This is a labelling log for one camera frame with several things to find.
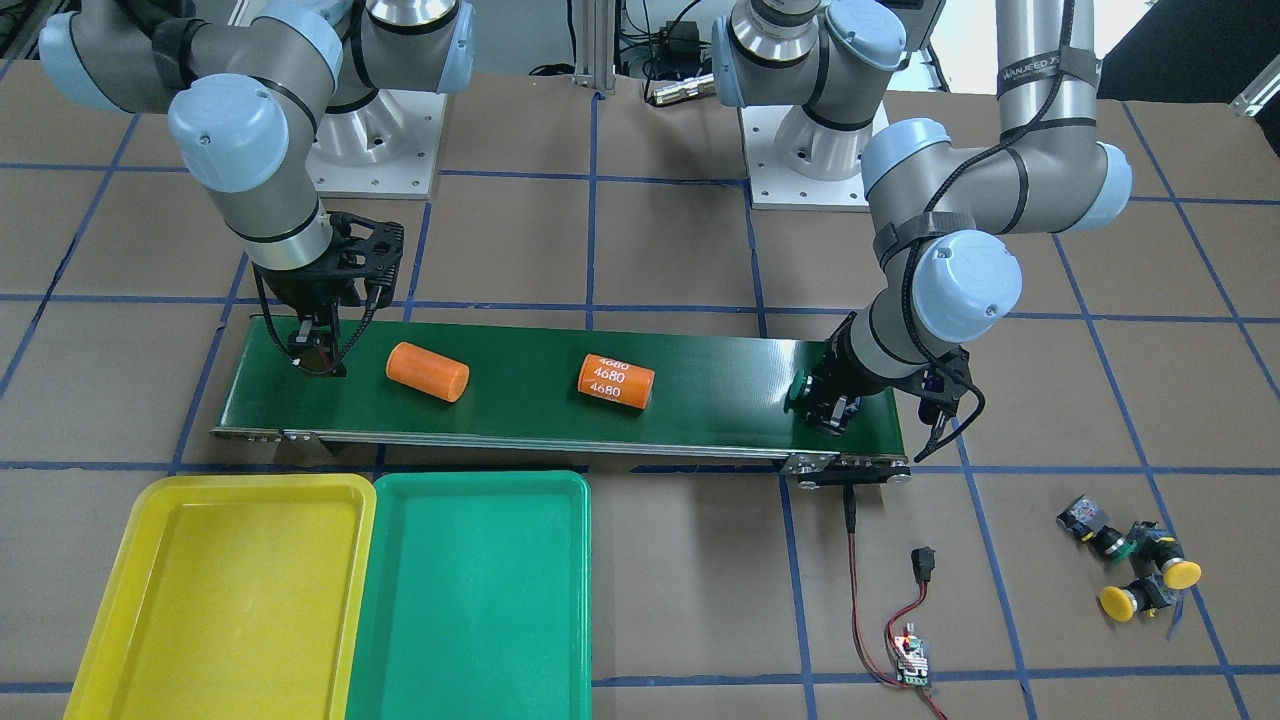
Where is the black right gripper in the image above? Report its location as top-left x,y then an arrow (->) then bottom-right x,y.
252,211 -> 404,378

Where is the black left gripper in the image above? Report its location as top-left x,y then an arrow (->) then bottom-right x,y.
790,313 -> 906,436

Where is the green push button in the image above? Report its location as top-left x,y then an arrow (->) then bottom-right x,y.
785,370 -> 859,434
1085,524 -> 1137,562

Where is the plain orange cylinder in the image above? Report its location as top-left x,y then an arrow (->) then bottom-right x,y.
385,342 -> 470,404

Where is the orange cylinder marked 4680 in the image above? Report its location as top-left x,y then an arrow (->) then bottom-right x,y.
577,354 -> 655,410

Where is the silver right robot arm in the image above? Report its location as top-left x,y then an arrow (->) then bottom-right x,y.
38,1 -> 475,377

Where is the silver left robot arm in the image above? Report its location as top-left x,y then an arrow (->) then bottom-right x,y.
710,1 -> 1132,434

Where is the green conveyor belt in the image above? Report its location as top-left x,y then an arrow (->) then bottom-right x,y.
212,318 -> 910,486

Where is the small controller circuit board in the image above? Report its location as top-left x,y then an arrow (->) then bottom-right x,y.
890,623 -> 933,691

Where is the yellow plastic tray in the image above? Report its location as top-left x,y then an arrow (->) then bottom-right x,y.
65,474 -> 376,719

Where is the green plastic tray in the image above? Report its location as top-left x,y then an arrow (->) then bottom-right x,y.
346,470 -> 593,719

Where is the yellow push button lower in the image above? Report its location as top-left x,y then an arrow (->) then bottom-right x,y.
1097,575 -> 1178,623

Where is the yellow push button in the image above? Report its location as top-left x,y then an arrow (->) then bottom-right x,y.
1097,575 -> 1178,623
1129,521 -> 1203,591

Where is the yellow push button upper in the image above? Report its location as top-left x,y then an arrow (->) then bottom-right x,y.
1129,521 -> 1203,591

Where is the black inline switch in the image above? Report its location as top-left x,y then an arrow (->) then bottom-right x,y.
910,546 -> 936,585

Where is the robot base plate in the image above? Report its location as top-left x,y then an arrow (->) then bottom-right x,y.
306,90 -> 451,200
739,105 -> 890,213

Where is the blue push button switch block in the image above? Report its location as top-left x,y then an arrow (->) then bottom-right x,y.
1056,495 -> 1108,543

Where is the aluminium frame post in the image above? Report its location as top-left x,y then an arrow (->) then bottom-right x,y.
571,0 -> 618,96

